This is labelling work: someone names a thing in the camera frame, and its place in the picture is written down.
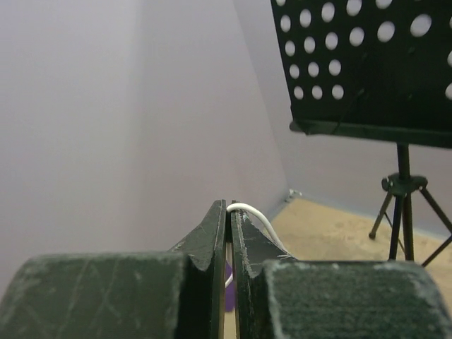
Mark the purple metronome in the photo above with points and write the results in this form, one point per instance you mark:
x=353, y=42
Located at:
x=229, y=291

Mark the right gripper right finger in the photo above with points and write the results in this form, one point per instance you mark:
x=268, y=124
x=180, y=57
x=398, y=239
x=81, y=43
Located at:
x=278, y=296

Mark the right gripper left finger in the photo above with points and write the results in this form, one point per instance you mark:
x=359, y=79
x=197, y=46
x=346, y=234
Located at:
x=178, y=293

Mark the black music stand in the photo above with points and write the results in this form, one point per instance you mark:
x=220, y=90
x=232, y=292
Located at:
x=377, y=70

